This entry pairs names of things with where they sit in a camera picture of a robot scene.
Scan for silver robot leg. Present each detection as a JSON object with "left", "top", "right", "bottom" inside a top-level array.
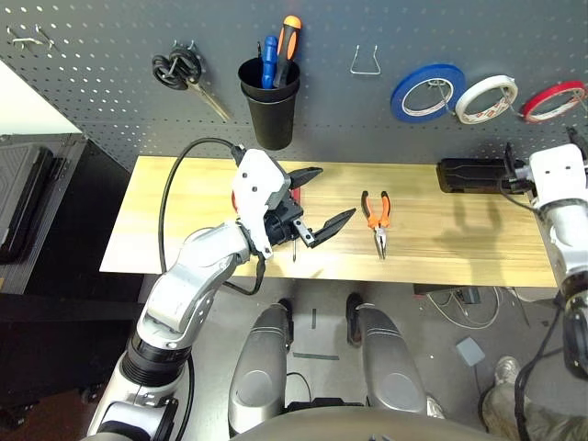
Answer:
[
  {"left": 345, "top": 293, "right": 428, "bottom": 414},
  {"left": 228, "top": 298, "right": 295, "bottom": 435}
]

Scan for silver wire pliers hook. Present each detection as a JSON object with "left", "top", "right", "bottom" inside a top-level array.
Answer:
[{"left": 349, "top": 44, "right": 382, "bottom": 75}]

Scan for black-handled steel scissors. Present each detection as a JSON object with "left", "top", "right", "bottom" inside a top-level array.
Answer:
[
  {"left": 152, "top": 45, "right": 232, "bottom": 123},
  {"left": 165, "top": 47, "right": 217, "bottom": 107}
]

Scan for grey foot pedal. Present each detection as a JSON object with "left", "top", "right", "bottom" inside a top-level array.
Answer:
[{"left": 455, "top": 336, "right": 487, "bottom": 368}]

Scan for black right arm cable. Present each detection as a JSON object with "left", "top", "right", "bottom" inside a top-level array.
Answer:
[{"left": 499, "top": 141, "right": 571, "bottom": 441}]

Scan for blue-handled screwdriver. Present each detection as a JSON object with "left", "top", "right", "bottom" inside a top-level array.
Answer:
[{"left": 260, "top": 35, "right": 279, "bottom": 90}]

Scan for grey perforated pegboard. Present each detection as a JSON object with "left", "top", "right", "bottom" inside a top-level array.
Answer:
[{"left": 0, "top": 0, "right": 588, "bottom": 172}]

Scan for silver wire peg hook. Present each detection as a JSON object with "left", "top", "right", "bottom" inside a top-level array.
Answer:
[
  {"left": 34, "top": 23, "right": 56, "bottom": 51},
  {"left": 6, "top": 26, "right": 33, "bottom": 51}
]

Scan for orange and black screwdriver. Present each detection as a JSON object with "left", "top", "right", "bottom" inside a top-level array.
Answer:
[{"left": 272, "top": 15, "right": 303, "bottom": 88}]

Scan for silver right robot leg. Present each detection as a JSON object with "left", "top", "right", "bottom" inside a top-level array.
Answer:
[{"left": 345, "top": 293, "right": 428, "bottom": 414}]

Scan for black cabinet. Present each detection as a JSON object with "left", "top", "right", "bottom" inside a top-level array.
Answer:
[{"left": 0, "top": 132, "right": 153, "bottom": 414}]

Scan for silver left robot leg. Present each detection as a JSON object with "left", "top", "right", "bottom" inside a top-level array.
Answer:
[{"left": 228, "top": 298, "right": 295, "bottom": 435}]

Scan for white cable bundle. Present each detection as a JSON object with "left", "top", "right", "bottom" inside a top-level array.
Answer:
[{"left": 426, "top": 287, "right": 502, "bottom": 330}]

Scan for white tape roll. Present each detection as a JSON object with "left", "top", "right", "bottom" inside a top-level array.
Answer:
[{"left": 455, "top": 74, "right": 519, "bottom": 126}]

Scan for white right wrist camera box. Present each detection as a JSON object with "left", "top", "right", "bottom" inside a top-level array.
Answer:
[{"left": 527, "top": 143, "right": 588, "bottom": 217}]

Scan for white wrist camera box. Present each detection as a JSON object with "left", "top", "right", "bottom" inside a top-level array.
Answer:
[
  {"left": 527, "top": 143, "right": 588, "bottom": 217},
  {"left": 231, "top": 148, "right": 293, "bottom": 258}
]

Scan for orange and black pliers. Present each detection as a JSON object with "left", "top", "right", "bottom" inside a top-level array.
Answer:
[{"left": 360, "top": 190, "right": 393, "bottom": 261}]

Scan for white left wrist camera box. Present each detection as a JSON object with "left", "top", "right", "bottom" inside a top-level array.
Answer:
[{"left": 231, "top": 148, "right": 293, "bottom": 258}]

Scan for black plastic cup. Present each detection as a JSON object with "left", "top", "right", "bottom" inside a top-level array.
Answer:
[{"left": 237, "top": 57, "right": 302, "bottom": 152}]

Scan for black plastic case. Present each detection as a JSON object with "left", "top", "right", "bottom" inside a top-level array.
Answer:
[{"left": 435, "top": 158, "right": 525, "bottom": 194}]

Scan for red tape roll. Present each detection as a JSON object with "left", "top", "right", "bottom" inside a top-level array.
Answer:
[{"left": 520, "top": 81, "right": 588, "bottom": 124}]

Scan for blue tape roll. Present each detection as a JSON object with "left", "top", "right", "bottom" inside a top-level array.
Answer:
[{"left": 390, "top": 62, "right": 467, "bottom": 124}]

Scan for black ribbed tool case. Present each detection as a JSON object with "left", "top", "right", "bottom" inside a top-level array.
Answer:
[{"left": 0, "top": 144, "right": 65, "bottom": 266}]

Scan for khaki trouser leg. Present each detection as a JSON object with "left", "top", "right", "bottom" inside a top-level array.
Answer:
[{"left": 480, "top": 380, "right": 588, "bottom": 441}]

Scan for grey robot torso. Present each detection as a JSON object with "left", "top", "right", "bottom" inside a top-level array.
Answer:
[{"left": 229, "top": 406, "right": 502, "bottom": 441}]

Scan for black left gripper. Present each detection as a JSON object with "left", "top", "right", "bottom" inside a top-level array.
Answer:
[{"left": 264, "top": 166, "right": 357, "bottom": 250}]

